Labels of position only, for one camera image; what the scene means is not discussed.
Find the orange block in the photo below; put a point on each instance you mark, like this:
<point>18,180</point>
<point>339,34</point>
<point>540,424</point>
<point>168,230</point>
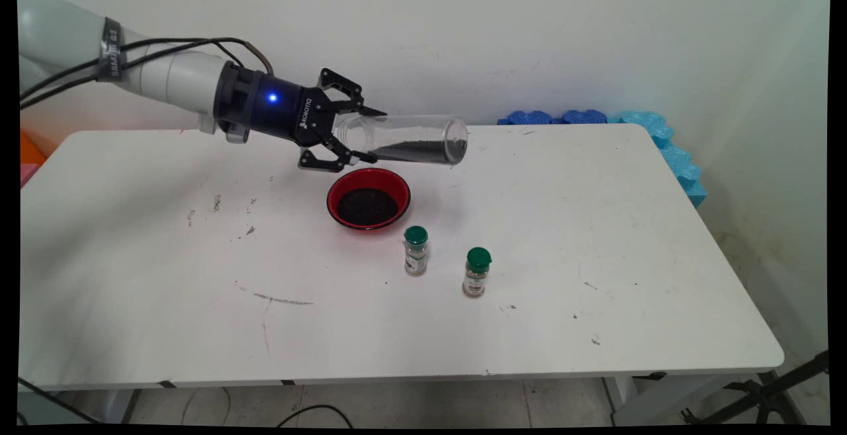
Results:
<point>28,150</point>

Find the white table leg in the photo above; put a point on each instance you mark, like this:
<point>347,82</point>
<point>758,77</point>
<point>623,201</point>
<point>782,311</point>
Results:
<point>662,398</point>

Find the red bowl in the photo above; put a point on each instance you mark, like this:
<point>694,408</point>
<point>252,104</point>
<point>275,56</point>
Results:
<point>341,187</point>

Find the pink block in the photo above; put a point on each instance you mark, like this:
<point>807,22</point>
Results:
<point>26,173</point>

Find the light blue foam mat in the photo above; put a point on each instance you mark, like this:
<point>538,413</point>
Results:
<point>675,157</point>

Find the spice bottle tabbed green cap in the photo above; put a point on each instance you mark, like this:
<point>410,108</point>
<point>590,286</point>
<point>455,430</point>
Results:
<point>476,283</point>

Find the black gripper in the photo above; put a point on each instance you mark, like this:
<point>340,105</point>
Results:
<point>291,110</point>

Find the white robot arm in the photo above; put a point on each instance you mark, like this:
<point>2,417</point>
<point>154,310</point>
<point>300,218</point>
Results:
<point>172,77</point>

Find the black tripod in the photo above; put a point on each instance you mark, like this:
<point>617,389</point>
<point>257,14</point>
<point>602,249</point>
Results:
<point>767,392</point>

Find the tall clear plastic jar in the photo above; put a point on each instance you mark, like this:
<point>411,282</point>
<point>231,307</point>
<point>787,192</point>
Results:
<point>410,132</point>

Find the black seeds heap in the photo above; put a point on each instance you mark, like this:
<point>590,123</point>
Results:
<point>367,206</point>
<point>423,151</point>

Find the spice bottle sealed green cap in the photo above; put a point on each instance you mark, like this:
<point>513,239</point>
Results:
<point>416,259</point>

